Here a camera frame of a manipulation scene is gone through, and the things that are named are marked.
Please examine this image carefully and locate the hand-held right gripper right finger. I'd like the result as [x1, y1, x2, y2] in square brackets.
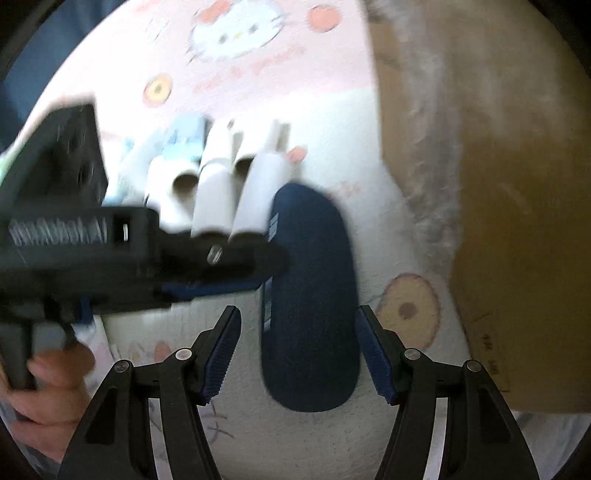
[359, 305, 541, 480]

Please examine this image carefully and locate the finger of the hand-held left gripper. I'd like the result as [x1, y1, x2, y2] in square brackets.
[157, 228, 293, 289]
[161, 277, 265, 302]

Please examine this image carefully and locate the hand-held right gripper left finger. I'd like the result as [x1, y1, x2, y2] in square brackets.
[58, 305, 243, 480]

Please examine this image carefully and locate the dark blue glasses case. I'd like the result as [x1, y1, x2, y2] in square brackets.
[259, 182, 362, 412]

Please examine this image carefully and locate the person's left hand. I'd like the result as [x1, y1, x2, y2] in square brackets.
[0, 344, 98, 462]

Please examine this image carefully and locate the pile of white cardboard tubes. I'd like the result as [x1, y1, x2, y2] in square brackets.
[117, 117, 294, 243]

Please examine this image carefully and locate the light blue printed box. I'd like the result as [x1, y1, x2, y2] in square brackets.
[157, 115, 208, 162]

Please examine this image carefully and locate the pink cat print blanket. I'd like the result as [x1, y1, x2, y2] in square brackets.
[0, 0, 467, 480]

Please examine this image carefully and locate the dark blue cloth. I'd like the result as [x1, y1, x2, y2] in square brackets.
[0, 0, 139, 153]

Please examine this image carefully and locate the brown cardboard box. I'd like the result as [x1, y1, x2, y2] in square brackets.
[369, 0, 591, 416]

